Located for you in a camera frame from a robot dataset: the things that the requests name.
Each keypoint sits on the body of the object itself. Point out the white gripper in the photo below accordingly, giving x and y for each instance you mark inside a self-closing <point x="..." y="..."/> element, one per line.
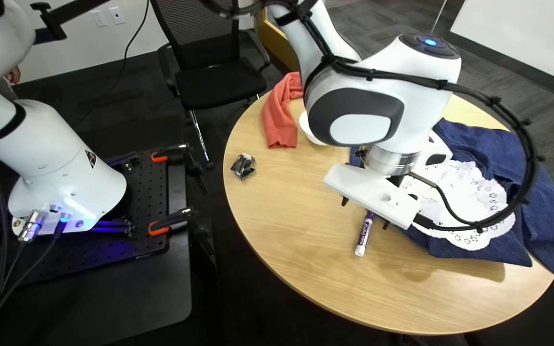
<point x="380" y="194"/>

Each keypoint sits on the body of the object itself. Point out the purple and white marker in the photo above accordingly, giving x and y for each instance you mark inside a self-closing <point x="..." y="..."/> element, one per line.
<point x="365" y="233"/>

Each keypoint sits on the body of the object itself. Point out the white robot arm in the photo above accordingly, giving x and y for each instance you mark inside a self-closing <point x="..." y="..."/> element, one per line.
<point x="53" y="160"/>

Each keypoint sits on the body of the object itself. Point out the white bowl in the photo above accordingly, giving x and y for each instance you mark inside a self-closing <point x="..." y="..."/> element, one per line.
<point x="309" y="135"/>

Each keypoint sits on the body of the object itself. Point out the white paper doily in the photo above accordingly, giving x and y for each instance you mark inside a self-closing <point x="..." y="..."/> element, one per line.
<point x="476" y="192"/>

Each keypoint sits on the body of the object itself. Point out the orange cloth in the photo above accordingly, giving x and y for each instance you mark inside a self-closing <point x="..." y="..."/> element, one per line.
<point x="280" y="121"/>

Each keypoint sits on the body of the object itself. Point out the crumpled black grey wrapper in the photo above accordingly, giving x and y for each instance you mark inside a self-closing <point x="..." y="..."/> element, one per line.
<point x="244" y="165"/>

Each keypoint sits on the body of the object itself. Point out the dark blue cloth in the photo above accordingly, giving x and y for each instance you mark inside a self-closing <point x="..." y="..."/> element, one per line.
<point x="548" y="212"/>

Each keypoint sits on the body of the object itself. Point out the black office chair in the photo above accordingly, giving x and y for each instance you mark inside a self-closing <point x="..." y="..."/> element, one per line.
<point x="220" y="83"/>

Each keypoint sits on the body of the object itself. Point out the tan wooden furniture piece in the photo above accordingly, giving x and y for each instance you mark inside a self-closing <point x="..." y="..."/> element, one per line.
<point x="274" y="39"/>

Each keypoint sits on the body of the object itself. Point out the orange black clamp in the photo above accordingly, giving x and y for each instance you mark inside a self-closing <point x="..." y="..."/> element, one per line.
<point x="169" y="154"/>
<point x="169" y="223"/>

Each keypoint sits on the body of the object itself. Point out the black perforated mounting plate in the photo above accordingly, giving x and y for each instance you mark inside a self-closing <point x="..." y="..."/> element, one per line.
<point x="153" y="185"/>

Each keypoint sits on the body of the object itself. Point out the black robot stand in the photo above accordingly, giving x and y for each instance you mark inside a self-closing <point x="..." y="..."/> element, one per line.
<point x="111" y="308"/>

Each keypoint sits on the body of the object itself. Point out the white wall outlet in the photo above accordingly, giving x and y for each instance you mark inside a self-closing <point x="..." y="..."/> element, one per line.
<point x="109" y="15"/>

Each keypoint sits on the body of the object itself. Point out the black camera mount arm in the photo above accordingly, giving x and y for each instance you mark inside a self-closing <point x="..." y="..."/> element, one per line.
<point x="67" y="14"/>

